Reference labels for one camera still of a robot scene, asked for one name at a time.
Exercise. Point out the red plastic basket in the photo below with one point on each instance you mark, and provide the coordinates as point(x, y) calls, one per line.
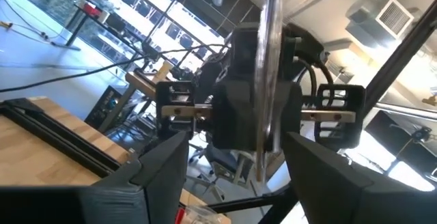
point(180, 217)

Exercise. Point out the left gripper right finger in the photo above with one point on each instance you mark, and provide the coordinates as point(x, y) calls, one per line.
point(324, 183)

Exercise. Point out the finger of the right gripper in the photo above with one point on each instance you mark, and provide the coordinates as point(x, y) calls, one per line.
point(235, 114)
point(290, 108)

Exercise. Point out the silver nail clipper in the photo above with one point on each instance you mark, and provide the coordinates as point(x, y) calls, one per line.
point(269, 46)

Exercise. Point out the dark office chair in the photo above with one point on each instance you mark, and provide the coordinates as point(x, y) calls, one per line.
point(222, 162)

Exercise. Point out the background wooden table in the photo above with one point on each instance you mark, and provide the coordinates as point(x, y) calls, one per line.
point(147, 80)

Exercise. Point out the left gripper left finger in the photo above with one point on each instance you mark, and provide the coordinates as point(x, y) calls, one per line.
point(164, 176)

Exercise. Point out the white ceiling air vent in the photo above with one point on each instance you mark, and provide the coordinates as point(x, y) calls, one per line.
point(396, 17)

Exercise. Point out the black equipment case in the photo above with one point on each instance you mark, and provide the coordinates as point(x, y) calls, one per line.
point(102, 108)

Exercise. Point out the white cotton pads packet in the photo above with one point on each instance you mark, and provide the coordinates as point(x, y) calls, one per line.
point(201, 215)

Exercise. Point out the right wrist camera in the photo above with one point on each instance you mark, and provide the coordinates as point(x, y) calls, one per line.
point(244, 53)

